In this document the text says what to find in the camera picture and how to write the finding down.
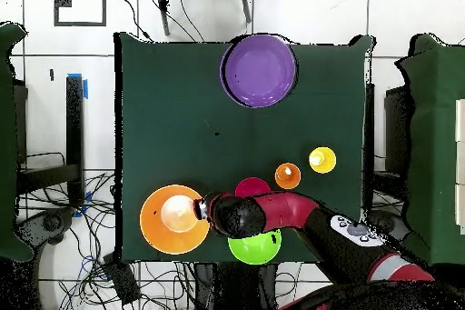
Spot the yellow cup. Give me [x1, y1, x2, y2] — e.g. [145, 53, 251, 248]
[308, 146, 338, 175]

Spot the black stand bar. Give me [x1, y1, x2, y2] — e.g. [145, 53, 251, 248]
[17, 75, 85, 209]

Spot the purple bowl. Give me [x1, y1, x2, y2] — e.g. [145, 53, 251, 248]
[219, 33, 299, 109]

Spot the white boxes stack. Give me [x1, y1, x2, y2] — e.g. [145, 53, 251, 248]
[454, 98, 465, 235]

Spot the dark green tablecloth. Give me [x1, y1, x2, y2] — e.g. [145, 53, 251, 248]
[114, 32, 373, 264]

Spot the large yellow bowl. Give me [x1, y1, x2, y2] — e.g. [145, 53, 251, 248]
[139, 185, 212, 255]

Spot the dark grey chair with knob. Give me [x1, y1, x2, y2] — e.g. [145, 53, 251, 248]
[14, 206, 77, 251]

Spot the pink red bowl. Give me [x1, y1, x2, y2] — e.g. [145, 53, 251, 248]
[234, 176, 272, 197]

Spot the black power box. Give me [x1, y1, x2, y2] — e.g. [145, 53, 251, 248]
[102, 253, 142, 306]

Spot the green bowl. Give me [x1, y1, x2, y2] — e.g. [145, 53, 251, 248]
[227, 228, 282, 265]

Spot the black equipment stand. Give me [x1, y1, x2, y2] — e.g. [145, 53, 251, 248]
[383, 85, 413, 177]

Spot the green cloth side table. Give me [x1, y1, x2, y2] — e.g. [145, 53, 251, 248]
[0, 22, 32, 263]
[395, 32, 465, 265]

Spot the orange cup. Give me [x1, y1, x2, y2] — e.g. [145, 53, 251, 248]
[273, 162, 302, 190]

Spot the tangle of black cables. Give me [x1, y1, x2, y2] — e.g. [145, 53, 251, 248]
[17, 151, 197, 310]

